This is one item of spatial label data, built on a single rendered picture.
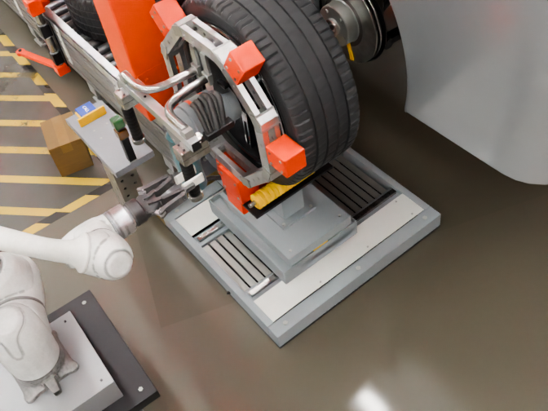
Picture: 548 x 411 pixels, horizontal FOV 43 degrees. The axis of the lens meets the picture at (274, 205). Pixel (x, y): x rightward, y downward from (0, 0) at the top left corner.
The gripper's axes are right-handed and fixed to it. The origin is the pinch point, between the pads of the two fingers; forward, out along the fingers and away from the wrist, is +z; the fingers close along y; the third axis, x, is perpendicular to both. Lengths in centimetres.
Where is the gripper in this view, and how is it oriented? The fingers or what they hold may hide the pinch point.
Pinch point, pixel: (189, 178)
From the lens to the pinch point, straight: 201.9
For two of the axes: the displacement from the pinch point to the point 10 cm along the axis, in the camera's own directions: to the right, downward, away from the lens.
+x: -1.3, -6.5, -7.5
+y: 6.1, 5.4, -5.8
